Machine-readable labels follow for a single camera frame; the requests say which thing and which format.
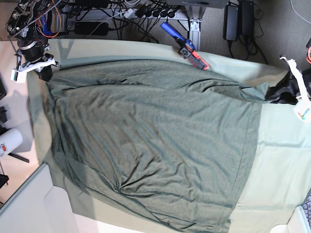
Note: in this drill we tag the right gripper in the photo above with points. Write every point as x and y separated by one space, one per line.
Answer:
300 87

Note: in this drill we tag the green T-shirt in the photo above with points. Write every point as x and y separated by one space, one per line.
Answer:
160 140

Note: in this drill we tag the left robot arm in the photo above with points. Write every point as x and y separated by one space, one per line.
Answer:
308 51

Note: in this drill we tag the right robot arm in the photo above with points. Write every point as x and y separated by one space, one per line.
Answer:
30 24

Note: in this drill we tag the black power brick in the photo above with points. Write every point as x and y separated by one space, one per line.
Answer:
91 28

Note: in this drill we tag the white paper roll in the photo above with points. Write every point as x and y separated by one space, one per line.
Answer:
9 141

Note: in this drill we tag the black power adapter left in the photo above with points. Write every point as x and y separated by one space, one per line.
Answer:
230 28

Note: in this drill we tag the black power adapter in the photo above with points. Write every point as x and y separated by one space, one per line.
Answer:
230 28
247 19

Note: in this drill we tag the black power adapter right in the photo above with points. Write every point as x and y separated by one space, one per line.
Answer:
247 19

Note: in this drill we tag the light green table cloth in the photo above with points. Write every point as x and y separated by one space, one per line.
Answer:
279 181

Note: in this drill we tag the blue orange bar clamp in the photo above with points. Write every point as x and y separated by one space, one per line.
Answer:
187 49

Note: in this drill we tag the aluminium table leg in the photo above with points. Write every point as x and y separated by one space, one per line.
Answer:
195 16

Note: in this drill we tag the black power strip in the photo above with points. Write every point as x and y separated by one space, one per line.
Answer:
146 11

